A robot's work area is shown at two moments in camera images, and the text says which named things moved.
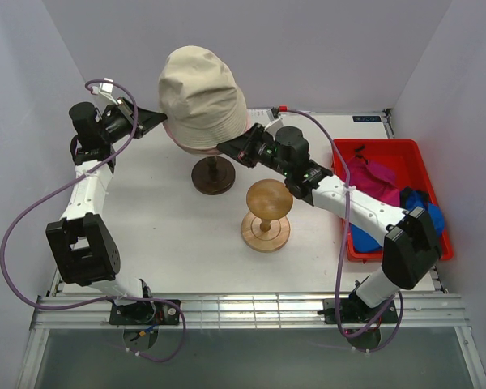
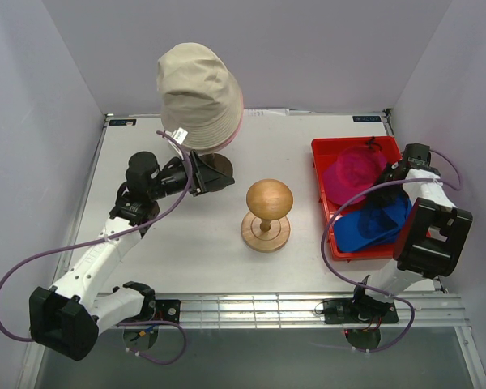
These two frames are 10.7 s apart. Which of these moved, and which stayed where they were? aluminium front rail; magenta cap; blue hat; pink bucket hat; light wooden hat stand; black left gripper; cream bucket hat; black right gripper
Moved: magenta cap; black right gripper; pink bucket hat; blue hat; black left gripper
Stayed: aluminium front rail; light wooden hat stand; cream bucket hat
